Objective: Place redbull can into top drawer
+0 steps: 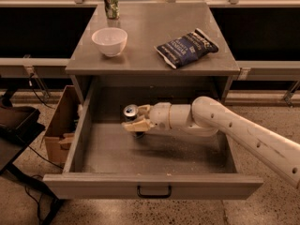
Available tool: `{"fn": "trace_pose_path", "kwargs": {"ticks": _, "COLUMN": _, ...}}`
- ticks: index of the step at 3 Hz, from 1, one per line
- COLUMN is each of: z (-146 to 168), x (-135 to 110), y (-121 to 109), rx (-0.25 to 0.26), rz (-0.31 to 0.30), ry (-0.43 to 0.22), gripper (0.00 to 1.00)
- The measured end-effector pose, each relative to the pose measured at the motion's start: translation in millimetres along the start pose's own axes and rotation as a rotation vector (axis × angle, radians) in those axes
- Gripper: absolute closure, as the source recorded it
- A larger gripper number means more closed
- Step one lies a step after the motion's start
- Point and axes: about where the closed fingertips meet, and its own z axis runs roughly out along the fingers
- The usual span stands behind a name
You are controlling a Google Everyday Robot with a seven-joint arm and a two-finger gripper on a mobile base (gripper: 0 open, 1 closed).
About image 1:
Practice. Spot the green crushed soda can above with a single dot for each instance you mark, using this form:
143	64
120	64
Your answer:
112	9

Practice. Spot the brown cardboard box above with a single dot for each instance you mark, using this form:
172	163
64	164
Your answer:
59	133

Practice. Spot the grey cabinet with top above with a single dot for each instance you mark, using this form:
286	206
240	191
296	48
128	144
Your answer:
149	24

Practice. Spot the white ceramic bowl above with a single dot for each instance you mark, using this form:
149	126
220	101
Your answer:
110	41

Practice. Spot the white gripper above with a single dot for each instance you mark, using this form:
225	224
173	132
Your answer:
159	115

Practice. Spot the blue redbull can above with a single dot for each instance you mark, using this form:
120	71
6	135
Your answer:
130	113

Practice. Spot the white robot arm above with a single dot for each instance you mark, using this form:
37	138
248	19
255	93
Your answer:
205	117

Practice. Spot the blue chips bag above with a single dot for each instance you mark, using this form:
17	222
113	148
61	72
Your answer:
187	49

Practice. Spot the black drawer handle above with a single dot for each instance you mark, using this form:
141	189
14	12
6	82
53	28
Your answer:
154	192

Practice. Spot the dark desk with stand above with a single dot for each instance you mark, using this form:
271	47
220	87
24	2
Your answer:
19	127

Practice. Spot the open grey top drawer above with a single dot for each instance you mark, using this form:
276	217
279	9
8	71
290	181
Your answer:
106	162

